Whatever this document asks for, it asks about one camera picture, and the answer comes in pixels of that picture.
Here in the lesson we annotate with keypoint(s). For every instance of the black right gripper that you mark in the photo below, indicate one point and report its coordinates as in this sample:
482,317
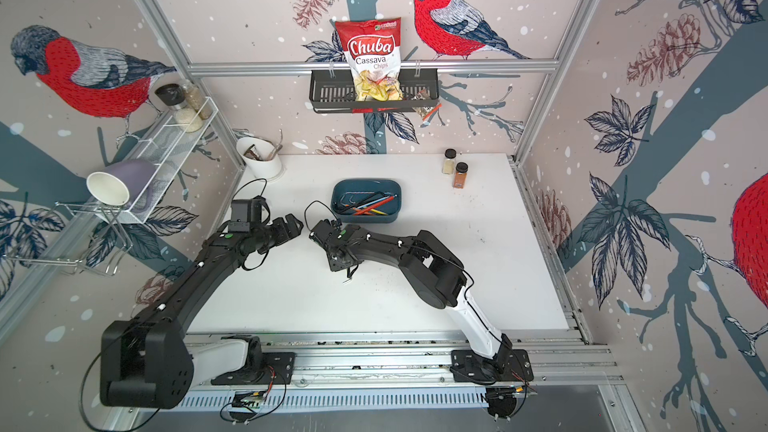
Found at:
332,267

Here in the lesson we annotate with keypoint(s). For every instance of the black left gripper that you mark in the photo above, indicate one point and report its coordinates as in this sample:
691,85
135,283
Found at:
284,233

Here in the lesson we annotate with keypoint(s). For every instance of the light blue sleeved hex key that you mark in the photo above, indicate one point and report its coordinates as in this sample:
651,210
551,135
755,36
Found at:
370,201

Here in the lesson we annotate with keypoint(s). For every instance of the red sleeved hex key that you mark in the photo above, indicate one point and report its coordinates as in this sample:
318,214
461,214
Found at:
379,204

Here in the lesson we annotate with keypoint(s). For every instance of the long black hex key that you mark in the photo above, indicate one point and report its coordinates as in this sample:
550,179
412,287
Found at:
343,208

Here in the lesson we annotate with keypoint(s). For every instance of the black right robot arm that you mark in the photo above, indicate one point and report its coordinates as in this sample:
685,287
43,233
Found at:
436,275

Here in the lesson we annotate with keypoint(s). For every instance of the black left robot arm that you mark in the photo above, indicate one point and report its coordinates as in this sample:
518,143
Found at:
145,362

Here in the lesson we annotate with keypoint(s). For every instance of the teal plastic storage box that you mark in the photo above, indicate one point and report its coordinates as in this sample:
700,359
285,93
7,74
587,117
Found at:
352,189

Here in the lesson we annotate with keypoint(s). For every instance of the white utensil holder cup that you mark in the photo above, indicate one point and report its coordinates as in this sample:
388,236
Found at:
261,157

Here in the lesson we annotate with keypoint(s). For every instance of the pale spice jar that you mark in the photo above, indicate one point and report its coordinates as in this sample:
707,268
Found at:
449,161

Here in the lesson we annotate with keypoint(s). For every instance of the brown spice jar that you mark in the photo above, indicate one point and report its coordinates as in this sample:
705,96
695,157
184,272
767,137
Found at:
460,175

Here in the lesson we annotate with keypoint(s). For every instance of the lilac paper cup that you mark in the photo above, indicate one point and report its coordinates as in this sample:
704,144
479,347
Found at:
120,183

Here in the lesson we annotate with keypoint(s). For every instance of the black lid jar on shelf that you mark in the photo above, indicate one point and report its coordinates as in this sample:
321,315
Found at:
172,95

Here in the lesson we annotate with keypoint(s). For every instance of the red cassava chips bag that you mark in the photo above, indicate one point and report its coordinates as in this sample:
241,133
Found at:
372,50

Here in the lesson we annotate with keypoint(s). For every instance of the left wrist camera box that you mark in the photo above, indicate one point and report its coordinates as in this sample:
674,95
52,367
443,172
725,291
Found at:
247,215

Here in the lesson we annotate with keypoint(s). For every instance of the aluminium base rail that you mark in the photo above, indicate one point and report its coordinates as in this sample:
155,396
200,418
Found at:
303,373

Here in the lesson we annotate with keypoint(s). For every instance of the white wire wall shelf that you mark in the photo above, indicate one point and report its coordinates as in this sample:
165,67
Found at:
166,147

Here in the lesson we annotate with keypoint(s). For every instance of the black wire wall basket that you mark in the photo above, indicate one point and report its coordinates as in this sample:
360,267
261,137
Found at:
344,92

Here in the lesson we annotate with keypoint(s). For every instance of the wire cup holder rack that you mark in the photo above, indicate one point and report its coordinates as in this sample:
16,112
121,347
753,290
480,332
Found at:
70,238

